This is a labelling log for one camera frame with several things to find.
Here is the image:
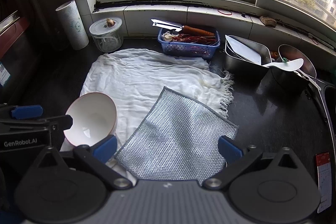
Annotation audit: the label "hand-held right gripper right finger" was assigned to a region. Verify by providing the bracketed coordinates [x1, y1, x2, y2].
[202, 135, 305, 190]

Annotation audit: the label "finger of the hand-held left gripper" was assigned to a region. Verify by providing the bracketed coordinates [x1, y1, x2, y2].
[0, 105, 44, 120]
[0, 115, 73, 133]

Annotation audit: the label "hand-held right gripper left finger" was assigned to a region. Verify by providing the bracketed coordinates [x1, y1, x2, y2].
[34, 135, 133, 190]

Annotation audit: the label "white bowl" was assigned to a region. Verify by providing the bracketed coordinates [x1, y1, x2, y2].
[64, 92, 117, 147]

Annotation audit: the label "silver mesh dishcloth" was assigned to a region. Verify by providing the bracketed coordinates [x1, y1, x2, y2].
[114, 86, 239, 186]

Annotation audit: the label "white fringed cloth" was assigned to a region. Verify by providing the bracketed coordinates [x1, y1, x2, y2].
[60, 49, 235, 186]

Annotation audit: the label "dark red rice cooker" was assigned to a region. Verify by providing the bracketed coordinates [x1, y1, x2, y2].
[0, 11, 36, 89]

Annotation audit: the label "rectangular steel container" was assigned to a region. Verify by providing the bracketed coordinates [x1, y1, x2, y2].
[223, 35, 273, 81]

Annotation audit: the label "round steel pot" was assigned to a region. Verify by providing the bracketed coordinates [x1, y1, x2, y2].
[270, 44, 317, 96]

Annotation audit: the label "glass jar with lid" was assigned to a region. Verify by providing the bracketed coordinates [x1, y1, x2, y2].
[89, 17, 124, 53]

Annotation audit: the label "paper towel roll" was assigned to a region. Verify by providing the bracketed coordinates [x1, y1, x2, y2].
[55, 0, 90, 51]

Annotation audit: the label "white plastic board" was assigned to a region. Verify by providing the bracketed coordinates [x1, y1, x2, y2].
[226, 36, 263, 65]

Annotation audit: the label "red and white packet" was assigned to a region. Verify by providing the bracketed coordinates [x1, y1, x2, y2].
[315, 152, 332, 214]

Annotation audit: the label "white rice paddle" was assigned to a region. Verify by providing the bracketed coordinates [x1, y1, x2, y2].
[262, 58, 304, 73]

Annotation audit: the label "blue plastic basket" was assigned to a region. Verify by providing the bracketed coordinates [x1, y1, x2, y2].
[157, 27, 220, 59]

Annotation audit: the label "dried red chillies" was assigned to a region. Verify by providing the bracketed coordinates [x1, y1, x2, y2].
[172, 34, 219, 45]

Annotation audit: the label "carrot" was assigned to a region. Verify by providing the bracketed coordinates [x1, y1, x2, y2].
[182, 25, 216, 38]

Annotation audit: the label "brown lump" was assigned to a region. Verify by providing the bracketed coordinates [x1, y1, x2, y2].
[260, 16, 277, 28]

